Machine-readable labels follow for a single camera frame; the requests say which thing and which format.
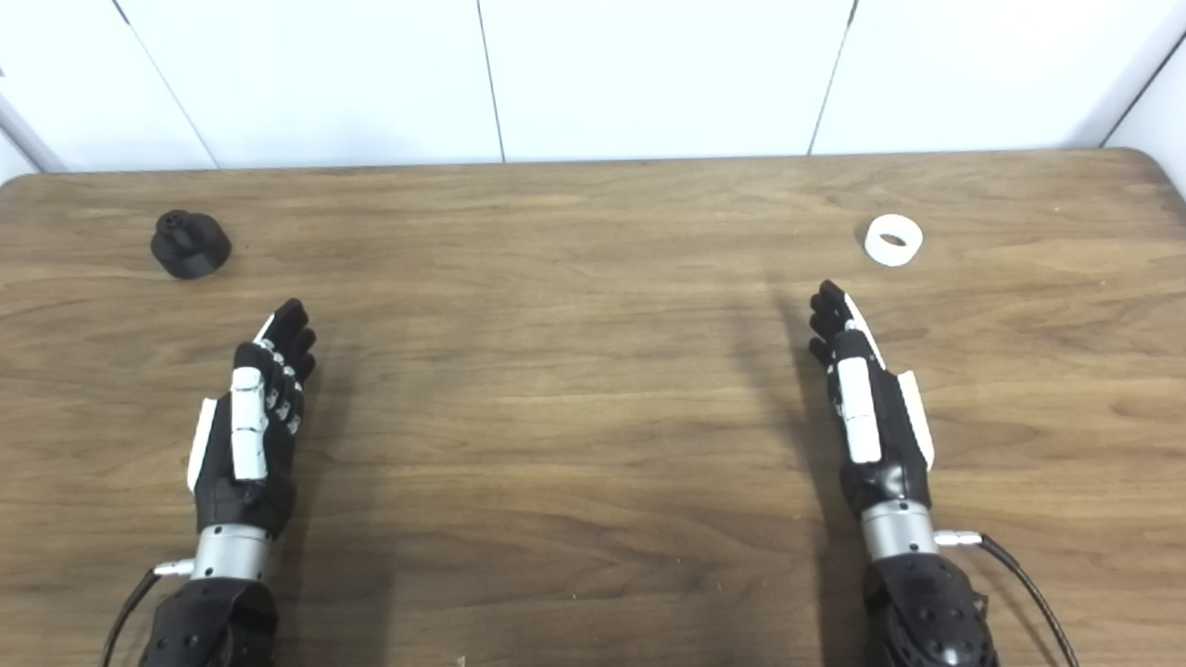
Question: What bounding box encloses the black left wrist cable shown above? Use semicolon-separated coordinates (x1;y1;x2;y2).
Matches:
100;560;196;667

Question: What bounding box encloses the grey wall corner post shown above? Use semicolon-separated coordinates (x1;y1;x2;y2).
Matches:
0;91;68;175

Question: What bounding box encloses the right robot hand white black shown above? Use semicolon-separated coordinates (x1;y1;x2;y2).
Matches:
808;281;937;517

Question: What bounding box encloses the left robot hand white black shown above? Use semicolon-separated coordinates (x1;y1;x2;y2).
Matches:
187;298;318;539

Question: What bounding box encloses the white ring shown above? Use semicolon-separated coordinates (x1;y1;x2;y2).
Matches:
864;214;924;268

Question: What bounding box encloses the round black part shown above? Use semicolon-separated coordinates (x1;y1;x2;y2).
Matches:
150;210;233;281

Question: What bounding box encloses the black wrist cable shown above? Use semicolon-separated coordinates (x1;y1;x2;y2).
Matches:
934;530;1080;667
100;560;196;667

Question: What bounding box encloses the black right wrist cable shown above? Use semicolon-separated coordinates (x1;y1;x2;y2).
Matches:
934;530;1080;667

